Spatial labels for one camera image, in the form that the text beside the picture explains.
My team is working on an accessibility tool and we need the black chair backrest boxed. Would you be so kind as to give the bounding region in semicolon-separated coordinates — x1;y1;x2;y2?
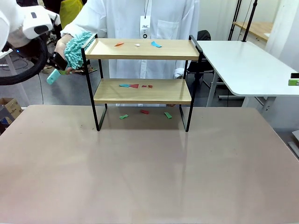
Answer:
197;29;212;42

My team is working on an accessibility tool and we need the light wooden table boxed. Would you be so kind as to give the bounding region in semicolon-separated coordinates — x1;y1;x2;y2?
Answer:
233;21;274;42

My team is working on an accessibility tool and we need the person's right hand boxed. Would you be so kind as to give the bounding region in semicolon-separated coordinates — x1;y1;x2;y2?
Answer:
54;34;72;59

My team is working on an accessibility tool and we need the white name tag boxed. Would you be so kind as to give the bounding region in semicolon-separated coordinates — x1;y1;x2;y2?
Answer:
140;15;151;39

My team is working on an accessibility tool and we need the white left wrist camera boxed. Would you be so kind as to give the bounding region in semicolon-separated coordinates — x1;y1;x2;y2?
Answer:
48;11;62;26

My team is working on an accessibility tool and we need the large white side table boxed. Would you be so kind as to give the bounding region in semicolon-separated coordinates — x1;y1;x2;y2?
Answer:
196;40;299;115

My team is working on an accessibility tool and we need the cardboard box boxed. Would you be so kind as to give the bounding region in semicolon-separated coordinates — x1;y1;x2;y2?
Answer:
0;97;24;126

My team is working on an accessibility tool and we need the person in white coat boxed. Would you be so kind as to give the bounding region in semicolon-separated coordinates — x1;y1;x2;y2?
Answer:
60;0;201;81

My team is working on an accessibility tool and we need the black metal wooden shelf rack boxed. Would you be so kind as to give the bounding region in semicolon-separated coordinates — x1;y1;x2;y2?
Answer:
80;33;204;133

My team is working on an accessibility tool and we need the person in yellow apron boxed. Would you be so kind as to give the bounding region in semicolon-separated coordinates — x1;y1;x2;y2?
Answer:
59;0;84;24

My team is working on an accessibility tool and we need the black light stand pole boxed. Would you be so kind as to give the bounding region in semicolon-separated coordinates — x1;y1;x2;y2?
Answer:
241;0;258;43

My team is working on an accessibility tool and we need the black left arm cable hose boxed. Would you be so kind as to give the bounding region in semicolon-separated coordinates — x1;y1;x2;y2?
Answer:
0;37;49;86

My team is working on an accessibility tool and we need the teal chenille duster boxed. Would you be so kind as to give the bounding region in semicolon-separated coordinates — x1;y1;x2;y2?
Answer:
46;31;93;85

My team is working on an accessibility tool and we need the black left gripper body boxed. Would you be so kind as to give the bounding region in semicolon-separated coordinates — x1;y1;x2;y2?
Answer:
48;52;69;70

